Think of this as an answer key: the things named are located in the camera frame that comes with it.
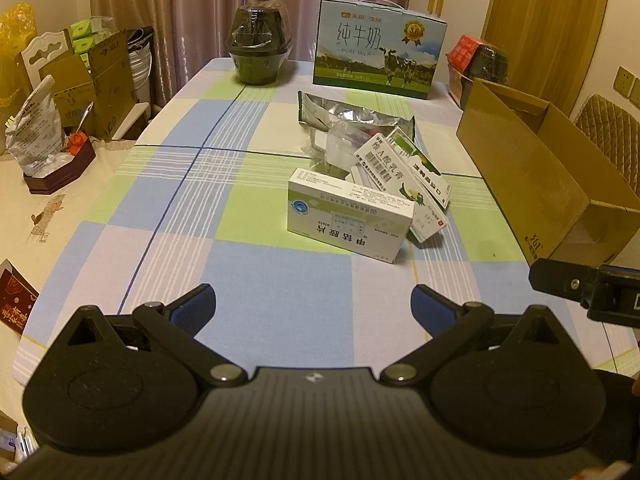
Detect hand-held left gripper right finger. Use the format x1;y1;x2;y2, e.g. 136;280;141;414
380;284;566;387

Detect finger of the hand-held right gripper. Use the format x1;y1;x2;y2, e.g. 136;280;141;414
530;257;599;305

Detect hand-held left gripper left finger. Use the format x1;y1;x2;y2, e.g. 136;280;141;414
62;284;247;387

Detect small white medicine box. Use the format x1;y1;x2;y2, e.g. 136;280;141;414
407;200;449;247

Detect large white medicine box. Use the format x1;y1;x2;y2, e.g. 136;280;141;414
286;167;416;264

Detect white green-flower medicine box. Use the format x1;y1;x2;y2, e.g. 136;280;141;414
399;152;453;210

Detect green medicine box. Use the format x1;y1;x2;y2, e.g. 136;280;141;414
386;127;427;160

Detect clear plastic container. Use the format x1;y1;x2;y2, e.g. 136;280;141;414
306;125;369;181

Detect silver foil bag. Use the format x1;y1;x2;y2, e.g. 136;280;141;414
297;90;417;144

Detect checked cloth desktop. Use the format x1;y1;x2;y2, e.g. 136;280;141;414
12;57;640;401

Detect quilted chair back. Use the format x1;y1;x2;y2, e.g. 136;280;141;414
574;94;640;202

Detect red printed card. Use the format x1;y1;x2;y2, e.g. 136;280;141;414
0;259;40;336

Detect cream embroidered cloth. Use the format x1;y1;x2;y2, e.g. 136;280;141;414
0;139;137;286

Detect dark red box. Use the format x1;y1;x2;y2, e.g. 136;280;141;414
22;135;97;195

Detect brown packet box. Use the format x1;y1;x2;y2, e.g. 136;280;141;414
447;64;476;109

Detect red and black package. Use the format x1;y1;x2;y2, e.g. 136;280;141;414
467;44;511;87

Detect crumpled white snack bag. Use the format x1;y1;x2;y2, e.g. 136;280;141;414
5;75;69;179

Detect brown cardboard storage box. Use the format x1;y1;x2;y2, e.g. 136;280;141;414
40;30;137;139

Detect wrapped black bowl stack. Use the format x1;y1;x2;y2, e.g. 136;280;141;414
226;2;292;86

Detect wooden door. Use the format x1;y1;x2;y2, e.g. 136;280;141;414
482;0;614;97

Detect blue milk carton box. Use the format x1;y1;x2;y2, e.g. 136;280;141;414
313;0;447;100

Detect green tissue packs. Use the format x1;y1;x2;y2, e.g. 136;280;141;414
70;16;119;69

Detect mauve curtain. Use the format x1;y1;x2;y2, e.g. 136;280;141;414
87;0;417;107

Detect white carved chair back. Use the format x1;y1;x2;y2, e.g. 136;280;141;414
15;29;74;92

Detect yellow plastic bag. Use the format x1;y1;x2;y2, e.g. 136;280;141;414
0;2;39;109

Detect metal spoon handle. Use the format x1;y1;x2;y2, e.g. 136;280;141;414
75;101;95;136

